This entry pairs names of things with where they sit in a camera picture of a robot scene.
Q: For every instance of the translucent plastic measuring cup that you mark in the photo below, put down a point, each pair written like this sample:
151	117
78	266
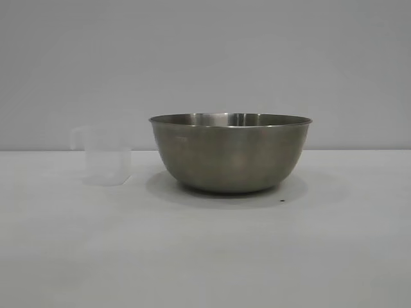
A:
106	157

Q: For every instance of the stainless steel mixing bowl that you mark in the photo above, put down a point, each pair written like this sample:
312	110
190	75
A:
229	154

